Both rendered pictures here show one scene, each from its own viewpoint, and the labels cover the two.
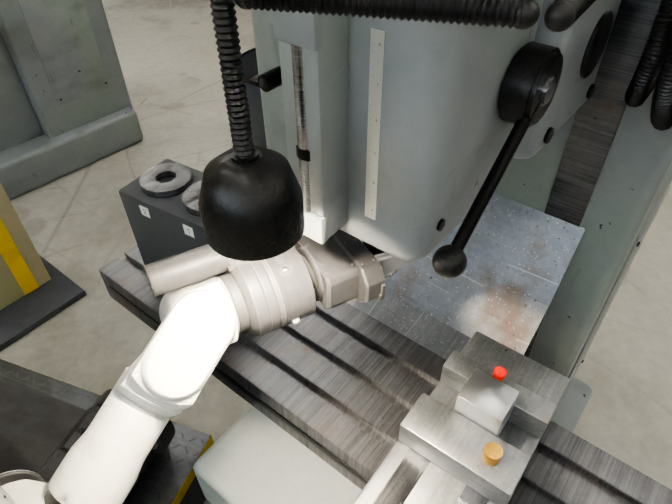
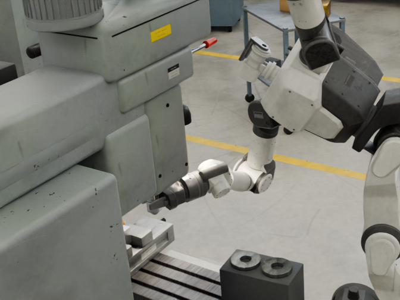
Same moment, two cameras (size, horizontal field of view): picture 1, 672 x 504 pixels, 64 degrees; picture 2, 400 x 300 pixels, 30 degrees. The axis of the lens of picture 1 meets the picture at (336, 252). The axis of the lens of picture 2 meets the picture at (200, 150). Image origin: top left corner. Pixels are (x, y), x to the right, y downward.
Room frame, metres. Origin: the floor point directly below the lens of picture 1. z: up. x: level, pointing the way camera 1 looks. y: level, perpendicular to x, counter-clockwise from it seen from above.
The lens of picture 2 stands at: (2.58, 0.06, 2.38)
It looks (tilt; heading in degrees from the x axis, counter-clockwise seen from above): 25 degrees down; 179
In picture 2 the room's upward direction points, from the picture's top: 5 degrees counter-clockwise
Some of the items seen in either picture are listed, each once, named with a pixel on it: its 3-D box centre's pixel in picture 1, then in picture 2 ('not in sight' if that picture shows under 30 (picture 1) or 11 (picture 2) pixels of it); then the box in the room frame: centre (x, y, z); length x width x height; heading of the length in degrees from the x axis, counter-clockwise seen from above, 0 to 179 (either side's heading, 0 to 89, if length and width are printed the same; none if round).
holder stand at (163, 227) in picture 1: (197, 230); (262, 290); (0.75, 0.25, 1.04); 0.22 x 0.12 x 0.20; 58
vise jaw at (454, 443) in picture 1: (461, 447); (130, 233); (0.33, -0.15, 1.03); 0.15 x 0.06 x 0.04; 52
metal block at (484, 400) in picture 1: (484, 406); (119, 236); (0.37, -0.19, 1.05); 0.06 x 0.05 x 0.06; 52
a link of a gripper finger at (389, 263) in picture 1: (393, 263); not in sight; (0.45, -0.07, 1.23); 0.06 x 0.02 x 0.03; 118
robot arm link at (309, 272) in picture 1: (313, 274); (178, 192); (0.44, 0.03, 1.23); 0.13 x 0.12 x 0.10; 28
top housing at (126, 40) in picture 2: not in sight; (128, 26); (0.49, -0.06, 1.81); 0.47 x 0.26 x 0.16; 141
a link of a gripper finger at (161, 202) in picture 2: not in sight; (158, 204); (0.51, -0.04, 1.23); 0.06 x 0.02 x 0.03; 118
